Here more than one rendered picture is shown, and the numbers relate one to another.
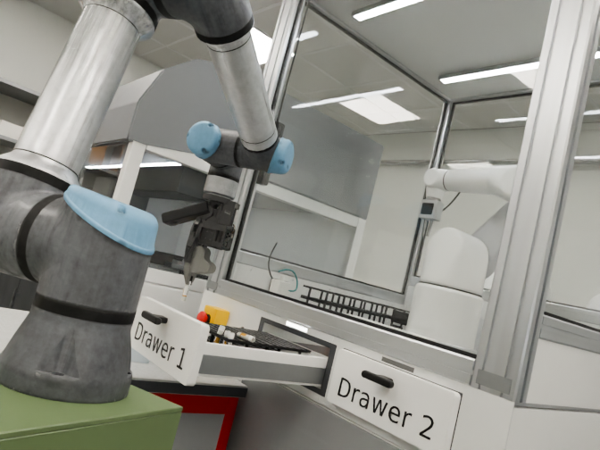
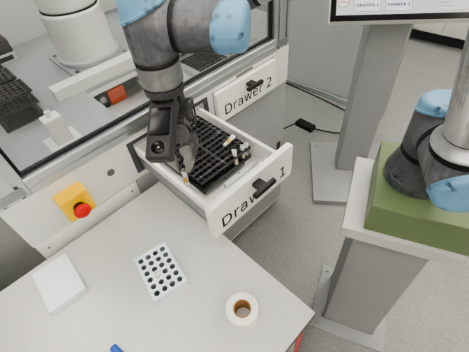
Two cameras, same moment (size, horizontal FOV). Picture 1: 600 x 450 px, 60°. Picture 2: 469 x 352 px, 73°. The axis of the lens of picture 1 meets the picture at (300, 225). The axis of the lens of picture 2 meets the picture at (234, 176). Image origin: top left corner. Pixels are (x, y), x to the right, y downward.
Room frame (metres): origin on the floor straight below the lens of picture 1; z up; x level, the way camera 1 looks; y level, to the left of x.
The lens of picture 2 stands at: (1.11, 0.71, 1.47)
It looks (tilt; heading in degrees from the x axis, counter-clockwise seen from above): 47 degrees down; 268
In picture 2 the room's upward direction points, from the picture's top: 6 degrees counter-clockwise
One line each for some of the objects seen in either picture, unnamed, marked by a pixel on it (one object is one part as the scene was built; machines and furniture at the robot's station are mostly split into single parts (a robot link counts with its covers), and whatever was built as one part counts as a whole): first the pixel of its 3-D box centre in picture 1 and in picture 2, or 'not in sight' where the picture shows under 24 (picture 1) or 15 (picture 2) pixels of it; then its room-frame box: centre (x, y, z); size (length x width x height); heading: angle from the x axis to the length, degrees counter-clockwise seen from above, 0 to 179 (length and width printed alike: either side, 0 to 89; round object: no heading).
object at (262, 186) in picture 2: (156, 318); (260, 185); (1.03, 0.23, 0.91); 0.07 x 0.04 x 0.01; 38
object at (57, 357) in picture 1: (75, 341); (422, 161); (0.64, 0.23, 0.91); 0.15 x 0.15 x 0.10
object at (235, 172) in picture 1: (229, 156); (149, 25); (1.19, 0.20, 1.28); 0.09 x 0.08 x 0.11; 163
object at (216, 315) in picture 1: (213, 320); (75, 202); (1.49, 0.17, 0.88); 0.07 x 0.05 x 0.07; 38
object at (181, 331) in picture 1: (164, 336); (252, 188); (1.05, 0.21, 0.87); 0.29 x 0.02 x 0.11; 38
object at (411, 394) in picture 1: (387, 397); (247, 89); (1.00, -0.24, 0.87); 0.29 x 0.02 x 0.11; 38
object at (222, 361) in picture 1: (248, 352); (199, 154); (1.18, 0.04, 0.86); 0.40 x 0.26 x 0.06; 128
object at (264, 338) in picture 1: (245, 349); (201, 154); (1.17, 0.05, 0.87); 0.22 x 0.18 x 0.06; 128
